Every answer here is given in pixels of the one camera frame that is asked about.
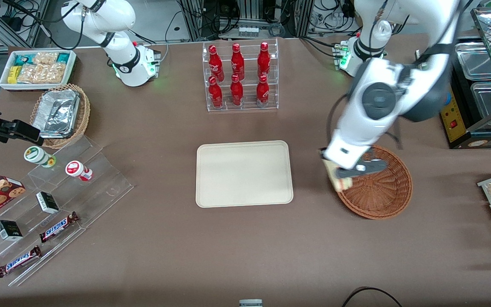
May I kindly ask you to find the triangular sandwich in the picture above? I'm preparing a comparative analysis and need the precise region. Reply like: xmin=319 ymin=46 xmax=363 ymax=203
xmin=322 ymin=159 xmax=355 ymax=191

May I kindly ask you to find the aluminium foil tray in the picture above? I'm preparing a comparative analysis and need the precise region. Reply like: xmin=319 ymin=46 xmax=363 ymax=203
xmin=32 ymin=89 xmax=81 ymax=139

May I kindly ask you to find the round brown wicker basket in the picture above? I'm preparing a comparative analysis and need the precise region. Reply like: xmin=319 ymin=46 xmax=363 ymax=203
xmin=333 ymin=144 xmax=413 ymax=220

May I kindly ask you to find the oval tan wicker basket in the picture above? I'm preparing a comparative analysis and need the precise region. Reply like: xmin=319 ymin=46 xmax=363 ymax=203
xmin=30 ymin=84 xmax=91 ymax=149

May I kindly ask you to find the beige rectangular tray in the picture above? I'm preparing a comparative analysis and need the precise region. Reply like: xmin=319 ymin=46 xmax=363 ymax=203
xmin=196 ymin=140 xmax=294 ymax=209

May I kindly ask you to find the green lid yoghurt cup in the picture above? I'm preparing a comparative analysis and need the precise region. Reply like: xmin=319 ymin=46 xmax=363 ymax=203
xmin=24 ymin=146 xmax=57 ymax=168

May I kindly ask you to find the clear bag of crackers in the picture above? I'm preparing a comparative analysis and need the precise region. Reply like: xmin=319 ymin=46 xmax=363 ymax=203
xmin=17 ymin=52 xmax=66 ymax=84

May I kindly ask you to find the red lid yoghurt cup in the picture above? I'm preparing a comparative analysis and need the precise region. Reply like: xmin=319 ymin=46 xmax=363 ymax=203
xmin=65 ymin=160 xmax=93 ymax=182

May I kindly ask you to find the small black carton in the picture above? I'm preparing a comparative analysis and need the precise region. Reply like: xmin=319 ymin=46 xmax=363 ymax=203
xmin=36 ymin=191 xmax=60 ymax=214
xmin=0 ymin=220 xmax=23 ymax=241

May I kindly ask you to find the white snack bin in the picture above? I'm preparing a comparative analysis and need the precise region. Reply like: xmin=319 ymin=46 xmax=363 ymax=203
xmin=0 ymin=50 xmax=78 ymax=92

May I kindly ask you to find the red cola bottle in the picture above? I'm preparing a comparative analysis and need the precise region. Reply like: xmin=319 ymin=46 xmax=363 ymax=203
xmin=208 ymin=45 xmax=224 ymax=81
xmin=256 ymin=75 xmax=270 ymax=107
xmin=257 ymin=42 xmax=271 ymax=78
xmin=231 ymin=43 xmax=245 ymax=81
xmin=230 ymin=74 xmax=244 ymax=107
xmin=208 ymin=76 xmax=224 ymax=109

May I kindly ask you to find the clear acrylic step display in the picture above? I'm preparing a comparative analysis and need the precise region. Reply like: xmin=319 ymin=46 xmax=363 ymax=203
xmin=0 ymin=136 xmax=134 ymax=287

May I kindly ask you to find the clear acrylic bottle rack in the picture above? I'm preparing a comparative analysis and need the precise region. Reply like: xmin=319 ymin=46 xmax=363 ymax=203
xmin=202 ymin=38 xmax=279 ymax=112

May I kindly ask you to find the Snickers chocolate bar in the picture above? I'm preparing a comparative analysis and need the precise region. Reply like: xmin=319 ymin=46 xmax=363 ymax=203
xmin=39 ymin=211 xmax=80 ymax=243
xmin=0 ymin=246 xmax=42 ymax=278

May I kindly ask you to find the black hot food display case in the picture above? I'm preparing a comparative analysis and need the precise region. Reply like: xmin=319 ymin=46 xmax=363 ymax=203
xmin=415 ymin=6 xmax=491 ymax=150

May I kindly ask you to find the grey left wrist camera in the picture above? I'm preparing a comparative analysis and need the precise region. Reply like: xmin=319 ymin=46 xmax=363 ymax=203
xmin=335 ymin=159 xmax=389 ymax=179

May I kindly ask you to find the black cable loop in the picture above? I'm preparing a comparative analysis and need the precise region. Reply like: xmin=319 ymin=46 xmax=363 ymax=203
xmin=341 ymin=287 xmax=404 ymax=307

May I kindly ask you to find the aluminium frame rack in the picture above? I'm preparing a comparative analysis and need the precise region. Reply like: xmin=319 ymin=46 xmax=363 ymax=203
xmin=177 ymin=0 xmax=314 ymax=42

